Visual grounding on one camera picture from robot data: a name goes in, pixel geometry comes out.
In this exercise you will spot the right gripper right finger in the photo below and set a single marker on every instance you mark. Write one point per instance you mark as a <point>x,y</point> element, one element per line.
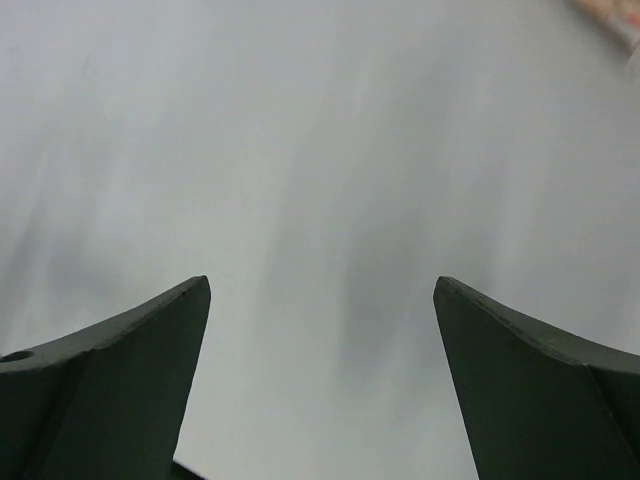
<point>537,402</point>

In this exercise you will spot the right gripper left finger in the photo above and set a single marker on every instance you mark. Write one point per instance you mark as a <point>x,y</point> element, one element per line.
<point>108,401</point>

